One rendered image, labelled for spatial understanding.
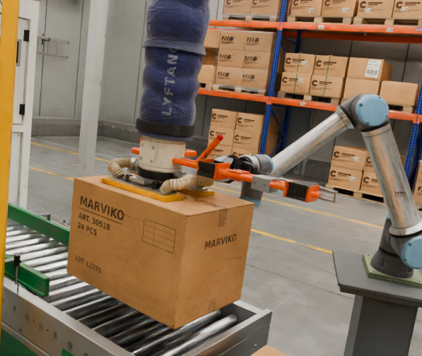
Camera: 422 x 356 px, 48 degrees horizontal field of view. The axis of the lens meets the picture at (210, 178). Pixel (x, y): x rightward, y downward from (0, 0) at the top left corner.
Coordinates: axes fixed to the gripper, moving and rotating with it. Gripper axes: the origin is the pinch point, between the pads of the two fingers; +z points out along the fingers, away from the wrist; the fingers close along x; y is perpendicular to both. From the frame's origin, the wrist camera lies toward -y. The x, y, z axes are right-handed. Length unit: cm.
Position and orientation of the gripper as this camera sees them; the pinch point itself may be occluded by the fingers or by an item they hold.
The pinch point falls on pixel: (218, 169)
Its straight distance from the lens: 167.3
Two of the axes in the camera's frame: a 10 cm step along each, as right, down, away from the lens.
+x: 1.2, -9.8, -1.7
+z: -6.0, 0.6, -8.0
